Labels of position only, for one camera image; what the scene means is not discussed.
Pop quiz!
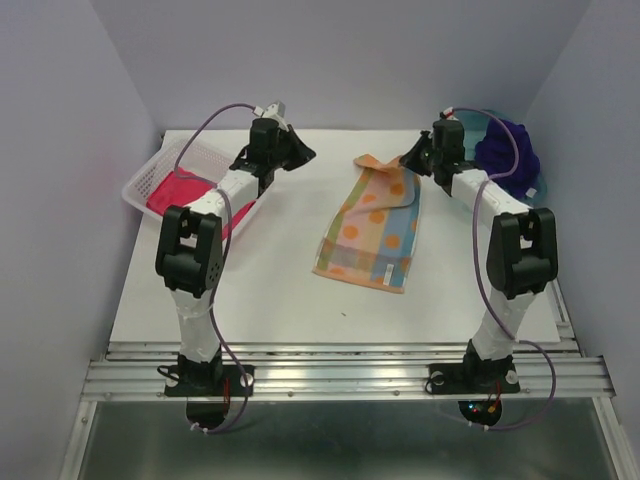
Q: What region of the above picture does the white plastic basket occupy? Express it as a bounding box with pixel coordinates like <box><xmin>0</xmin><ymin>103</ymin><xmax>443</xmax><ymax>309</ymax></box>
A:
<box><xmin>122</xmin><ymin>136</ymin><xmax>262</xmax><ymax>233</ymax></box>

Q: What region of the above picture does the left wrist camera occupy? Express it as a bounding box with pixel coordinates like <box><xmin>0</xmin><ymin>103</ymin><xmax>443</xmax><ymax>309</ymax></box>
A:
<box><xmin>253</xmin><ymin>101</ymin><xmax>288</xmax><ymax>130</ymax></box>

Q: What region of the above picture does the orange patterned towel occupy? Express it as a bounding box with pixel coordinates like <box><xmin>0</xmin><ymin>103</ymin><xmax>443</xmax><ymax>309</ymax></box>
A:
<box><xmin>313</xmin><ymin>154</ymin><xmax>421</xmax><ymax>294</ymax></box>

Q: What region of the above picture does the aluminium mounting rail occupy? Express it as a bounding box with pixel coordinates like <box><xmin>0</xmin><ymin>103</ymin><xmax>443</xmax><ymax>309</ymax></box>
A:
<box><xmin>81</xmin><ymin>341</ymin><xmax>615</xmax><ymax>402</ymax></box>

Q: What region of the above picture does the teal plastic tray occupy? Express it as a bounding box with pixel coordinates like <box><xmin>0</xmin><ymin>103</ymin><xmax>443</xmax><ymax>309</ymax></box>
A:
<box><xmin>455</xmin><ymin>110</ymin><xmax>547</xmax><ymax>206</ymax></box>

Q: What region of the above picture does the pink microfiber towel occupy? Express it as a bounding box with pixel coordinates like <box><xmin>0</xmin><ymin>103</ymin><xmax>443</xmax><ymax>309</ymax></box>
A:
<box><xmin>143</xmin><ymin>167</ymin><xmax>261</xmax><ymax>240</ymax></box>

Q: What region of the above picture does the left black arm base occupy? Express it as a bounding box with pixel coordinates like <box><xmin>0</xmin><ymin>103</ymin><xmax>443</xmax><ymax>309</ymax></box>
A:
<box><xmin>156</xmin><ymin>355</ymin><xmax>255</xmax><ymax>435</ymax></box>

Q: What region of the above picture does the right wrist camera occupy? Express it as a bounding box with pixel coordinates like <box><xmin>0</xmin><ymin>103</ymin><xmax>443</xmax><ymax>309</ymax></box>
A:
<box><xmin>439</xmin><ymin>107</ymin><xmax>458</xmax><ymax>121</ymax></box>

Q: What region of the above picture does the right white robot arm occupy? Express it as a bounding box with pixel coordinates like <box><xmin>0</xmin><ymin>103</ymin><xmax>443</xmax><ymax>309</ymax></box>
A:
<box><xmin>400</xmin><ymin>117</ymin><xmax>558</xmax><ymax>395</ymax></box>

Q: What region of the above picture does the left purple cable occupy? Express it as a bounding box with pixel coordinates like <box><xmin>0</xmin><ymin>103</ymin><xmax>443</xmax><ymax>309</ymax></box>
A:
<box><xmin>172</xmin><ymin>102</ymin><xmax>264</xmax><ymax>436</ymax></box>

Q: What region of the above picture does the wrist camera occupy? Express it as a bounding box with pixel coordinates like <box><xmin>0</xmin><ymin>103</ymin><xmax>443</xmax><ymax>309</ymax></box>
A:
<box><xmin>253</xmin><ymin>101</ymin><xmax>288</xmax><ymax>130</ymax></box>
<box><xmin>439</xmin><ymin>107</ymin><xmax>458</xmax><ymax>121</ymax></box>

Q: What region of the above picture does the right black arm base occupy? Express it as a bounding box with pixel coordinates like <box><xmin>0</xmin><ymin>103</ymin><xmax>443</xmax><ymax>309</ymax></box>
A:
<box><xmin>424</xmin><ymin>344</ymin><xmax>521</xmax><ymax>428</ymax></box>

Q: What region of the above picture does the purple towel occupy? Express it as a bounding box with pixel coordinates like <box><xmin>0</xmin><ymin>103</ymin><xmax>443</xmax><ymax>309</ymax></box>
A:
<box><xmin>475</xmin><ymin>119</ymin><xmax>541</xmax><ymax>201</ymax></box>

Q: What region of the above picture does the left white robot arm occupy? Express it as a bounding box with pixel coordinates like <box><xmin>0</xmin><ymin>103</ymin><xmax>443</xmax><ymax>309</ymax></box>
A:
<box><xmin>155</xmin><ymin>118</ymin><xmax>316</xmax><ymax>397</ymax></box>

